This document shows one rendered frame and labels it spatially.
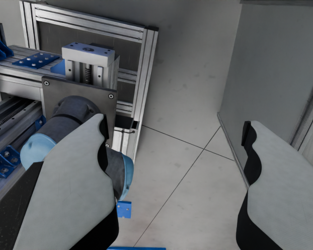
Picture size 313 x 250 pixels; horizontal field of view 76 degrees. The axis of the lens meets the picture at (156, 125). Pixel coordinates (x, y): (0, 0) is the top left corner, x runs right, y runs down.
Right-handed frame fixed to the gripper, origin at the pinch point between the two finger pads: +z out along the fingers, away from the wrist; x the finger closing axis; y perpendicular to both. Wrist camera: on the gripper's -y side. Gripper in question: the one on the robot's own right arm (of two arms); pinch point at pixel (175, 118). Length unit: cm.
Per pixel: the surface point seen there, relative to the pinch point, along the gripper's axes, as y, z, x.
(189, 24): 8, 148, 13
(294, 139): 35, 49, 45
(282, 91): 24, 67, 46
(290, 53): 10, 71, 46
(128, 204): 207, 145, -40
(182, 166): 143, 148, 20
